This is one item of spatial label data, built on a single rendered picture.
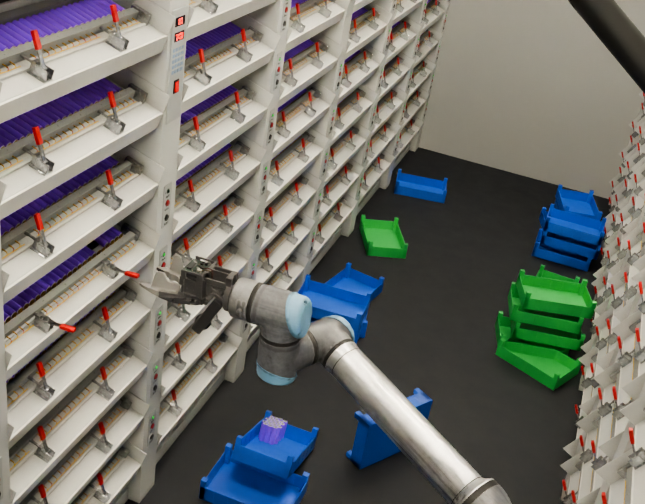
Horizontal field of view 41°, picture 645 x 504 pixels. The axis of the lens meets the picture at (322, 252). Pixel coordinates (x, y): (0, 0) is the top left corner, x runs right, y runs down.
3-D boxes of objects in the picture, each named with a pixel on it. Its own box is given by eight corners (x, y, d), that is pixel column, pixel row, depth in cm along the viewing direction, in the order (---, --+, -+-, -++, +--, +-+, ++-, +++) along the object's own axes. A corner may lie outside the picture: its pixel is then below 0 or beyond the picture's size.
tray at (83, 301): (149, 261, 230) (161, 234, 225) (1, 385, 179) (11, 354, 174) (87, 220, 231) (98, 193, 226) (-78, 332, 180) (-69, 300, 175)
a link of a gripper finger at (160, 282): (140, 264, 188) (182, 269, 188) (139, 287, 190) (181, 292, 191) (136, 271, 185) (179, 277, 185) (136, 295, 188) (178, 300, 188)
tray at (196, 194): (255, 172, 289) (272, 139, 282) (166, 247, 238) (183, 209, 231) (205, 140, 290) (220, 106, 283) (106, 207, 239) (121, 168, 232)
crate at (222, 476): (306, 490, 288) (310, 472, 284) (283, 532, 271) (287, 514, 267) (225, 459, 295) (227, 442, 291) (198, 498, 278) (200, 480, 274)
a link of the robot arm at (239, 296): (260, 309, 192) (242, 331, 184) (240, 303, 193) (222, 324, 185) (264, 275, 188) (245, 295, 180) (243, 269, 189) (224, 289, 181)
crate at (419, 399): (421, 442, 318) (407, 429, 323) (433, 399, 308) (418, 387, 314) (359, 470, 301) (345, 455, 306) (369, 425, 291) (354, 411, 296)
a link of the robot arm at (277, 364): (312, 378, 194) (318, 332, 188) (271, 395, 187) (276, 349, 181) (286, 357, 200) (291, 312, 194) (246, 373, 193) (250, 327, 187)
